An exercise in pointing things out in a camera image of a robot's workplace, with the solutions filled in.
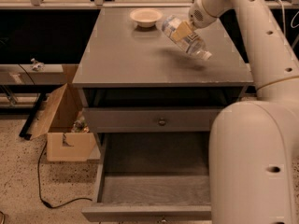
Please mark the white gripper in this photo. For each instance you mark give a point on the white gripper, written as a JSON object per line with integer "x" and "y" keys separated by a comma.
{"x": 198, "y": 16}

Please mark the clear plastic water bottle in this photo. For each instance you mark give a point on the clear plastic water bottle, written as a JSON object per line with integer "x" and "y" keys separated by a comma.
{"x": 192, "y": 45}

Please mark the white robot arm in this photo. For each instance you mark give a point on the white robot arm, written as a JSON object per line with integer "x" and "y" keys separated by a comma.
{"x": 252, "y": 143}

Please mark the grey drawer cabinet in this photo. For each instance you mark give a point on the grey drawer cabinet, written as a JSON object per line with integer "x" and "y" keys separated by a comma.
{"x": 126, "y": 66}

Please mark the closed grey top drawer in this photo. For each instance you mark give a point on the closed grey top drawer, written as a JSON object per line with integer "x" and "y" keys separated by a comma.
{"x": 146, "y": 120}

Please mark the open grey middle drawer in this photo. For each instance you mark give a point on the open grey middle drawer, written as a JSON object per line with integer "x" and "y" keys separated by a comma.
{"x": 152, "y": 177}

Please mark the white bowl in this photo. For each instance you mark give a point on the white bowl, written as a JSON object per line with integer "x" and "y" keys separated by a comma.
{"x": 146, "y": 17}

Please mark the open cardboard box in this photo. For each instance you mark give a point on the open cardboard box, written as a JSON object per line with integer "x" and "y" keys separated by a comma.
{"x": 56, "y": 120}

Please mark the black bar on floor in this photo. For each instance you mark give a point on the black bar on floor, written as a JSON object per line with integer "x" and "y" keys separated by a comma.
{"x": 24, "y": 130}

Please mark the small clear object on rail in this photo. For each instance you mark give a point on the small clear object on rail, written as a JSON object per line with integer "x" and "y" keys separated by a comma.
{"x": 36, "y": 65}

